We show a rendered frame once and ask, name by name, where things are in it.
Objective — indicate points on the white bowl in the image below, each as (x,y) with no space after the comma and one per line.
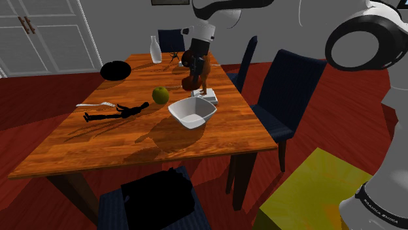
(191,111)

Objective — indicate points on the black cloth bundle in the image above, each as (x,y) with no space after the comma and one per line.
(156,197)

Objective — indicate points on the black round bowl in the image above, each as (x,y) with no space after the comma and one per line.
(115,70)

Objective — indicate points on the yellow robot stand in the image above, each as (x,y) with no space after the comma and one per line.
(312,191)

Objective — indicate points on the green apple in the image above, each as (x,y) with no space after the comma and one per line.
(160,95)

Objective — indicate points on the white fork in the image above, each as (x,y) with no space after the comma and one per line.
(95,104)

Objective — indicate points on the black human figure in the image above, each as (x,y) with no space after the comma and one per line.
(127,112)

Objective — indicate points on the white flat box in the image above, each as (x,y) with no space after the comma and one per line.
(211,96)

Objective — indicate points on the white bottle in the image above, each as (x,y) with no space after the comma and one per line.
(156,52)

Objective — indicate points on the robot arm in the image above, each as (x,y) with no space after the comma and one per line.
(353,19)

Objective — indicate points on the wooden dining table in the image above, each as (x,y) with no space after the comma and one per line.
(111,143)

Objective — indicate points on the dark framed wall picture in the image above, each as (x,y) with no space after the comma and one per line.
(170,2)

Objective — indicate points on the brown animal figure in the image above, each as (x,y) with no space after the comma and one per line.
(206,68)

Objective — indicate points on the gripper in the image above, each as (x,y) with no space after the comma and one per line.
(200,48)

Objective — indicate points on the dark blue chair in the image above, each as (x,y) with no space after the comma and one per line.
(110,210)
(245,63)
(290,86)
(170,39)

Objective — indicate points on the white panelled cupboard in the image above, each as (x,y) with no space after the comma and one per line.
(47,41)

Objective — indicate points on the black spider figure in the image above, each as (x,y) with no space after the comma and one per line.
(174,56)

